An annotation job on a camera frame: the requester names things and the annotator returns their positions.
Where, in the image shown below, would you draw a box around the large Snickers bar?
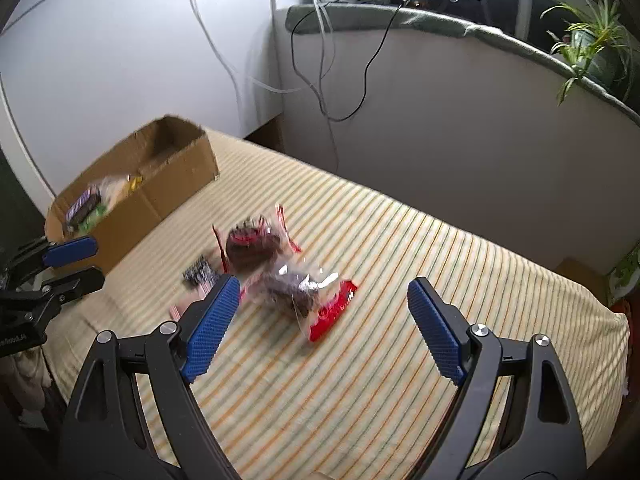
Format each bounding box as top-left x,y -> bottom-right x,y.
65,186 -> 101,229

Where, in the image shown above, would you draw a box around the pink wafer packet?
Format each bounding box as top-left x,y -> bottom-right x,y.
168,302 -> 191,322

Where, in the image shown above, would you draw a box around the black plum candy packet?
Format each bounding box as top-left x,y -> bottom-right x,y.
182,255 -> 220,289

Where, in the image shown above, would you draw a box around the red dark snack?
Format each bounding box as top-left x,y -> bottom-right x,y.
212,204 -> 302,274

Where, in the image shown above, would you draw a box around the clear bag dark snack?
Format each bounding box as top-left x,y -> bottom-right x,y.
241,258 -> 358,344

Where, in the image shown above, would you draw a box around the green candy packet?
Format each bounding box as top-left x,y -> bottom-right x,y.
76,203 -> 108,235

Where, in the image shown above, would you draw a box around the yellow snack packet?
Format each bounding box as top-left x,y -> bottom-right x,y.
125,174 -> 143,195

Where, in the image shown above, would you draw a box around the brown cardboard box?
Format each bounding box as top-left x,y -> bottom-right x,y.
44,115 -> 219,273

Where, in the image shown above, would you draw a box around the striped yellow table cloth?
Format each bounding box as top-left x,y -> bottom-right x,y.
43,131 -> 629,479

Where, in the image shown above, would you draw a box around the white cabinet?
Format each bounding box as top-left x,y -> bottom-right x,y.
1,0 -> 282,194

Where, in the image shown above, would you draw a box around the grey window sill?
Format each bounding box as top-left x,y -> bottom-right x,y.
285,3 -> 639,127

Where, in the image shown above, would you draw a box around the green potted plant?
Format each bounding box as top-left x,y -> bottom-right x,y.
539,0 -> 639,104

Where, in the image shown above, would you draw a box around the white cable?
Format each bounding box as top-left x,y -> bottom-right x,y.
169,0 -> 342,97

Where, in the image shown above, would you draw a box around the black cable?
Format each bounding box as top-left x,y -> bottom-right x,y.
290,0 -> 452,124

